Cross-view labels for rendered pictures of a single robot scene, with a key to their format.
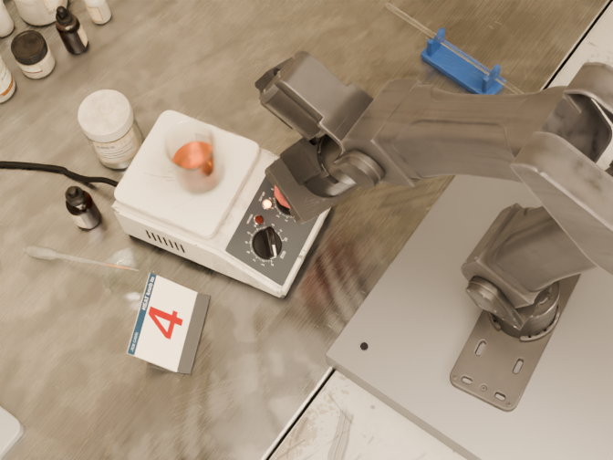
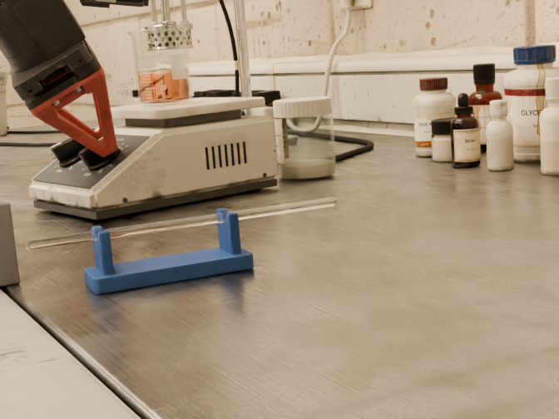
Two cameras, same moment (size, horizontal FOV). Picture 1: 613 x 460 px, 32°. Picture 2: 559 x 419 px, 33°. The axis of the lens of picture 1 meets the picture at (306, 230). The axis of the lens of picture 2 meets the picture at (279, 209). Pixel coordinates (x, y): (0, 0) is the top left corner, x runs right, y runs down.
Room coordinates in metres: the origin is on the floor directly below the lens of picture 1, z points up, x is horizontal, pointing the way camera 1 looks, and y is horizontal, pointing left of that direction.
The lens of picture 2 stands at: (0.92, -0.74, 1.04)
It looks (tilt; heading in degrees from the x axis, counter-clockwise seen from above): 10 degrees down; 107
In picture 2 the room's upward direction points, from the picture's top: 4 degrees counter-clockwise
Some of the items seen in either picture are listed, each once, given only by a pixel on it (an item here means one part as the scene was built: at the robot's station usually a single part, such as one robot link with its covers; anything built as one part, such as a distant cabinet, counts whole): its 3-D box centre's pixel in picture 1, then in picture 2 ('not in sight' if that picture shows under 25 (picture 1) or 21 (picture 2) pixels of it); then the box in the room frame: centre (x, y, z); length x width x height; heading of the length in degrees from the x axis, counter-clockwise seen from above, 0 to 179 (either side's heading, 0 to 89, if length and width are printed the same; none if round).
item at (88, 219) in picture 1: (79, 203); not in sight; (0.58, 0.24, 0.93); 0.03 x 0.03 x 0.07
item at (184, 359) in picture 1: (170, 323); not in sight; (0.43, 0.16, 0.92); 0.09 x 0.06 x 0.04; 159
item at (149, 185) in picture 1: (187, 172); (181, 107); (0.57, 0.11, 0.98); 0.12 x 0.12 x 0.01; 55
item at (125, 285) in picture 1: (129, 275); not in sight; (0.50, 0.20, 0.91); 0.06 x 0.06 x 0.02
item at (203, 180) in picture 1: (194, 162); (159, 66); (0.56, 0.10, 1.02); 0.06 x 0.05 x 0.08; 179
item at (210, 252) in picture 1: (215, 200); (163, 155); (0.56, 0.09, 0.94); 0.22 x 0.13 x 0.08; 55
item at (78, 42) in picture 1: (68, 26); (464, 130); (0.82, 0.23, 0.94); 0.03 x 0.03 x 0.07
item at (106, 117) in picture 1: (112, 130); (304, 138); (0.67, 0.19, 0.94); 0.06 x 0.06 x 0.08
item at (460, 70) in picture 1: (462, 62); (167, 248); (0.68, -0.21, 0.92); 0.10 x 0.03 x 0.04; 38
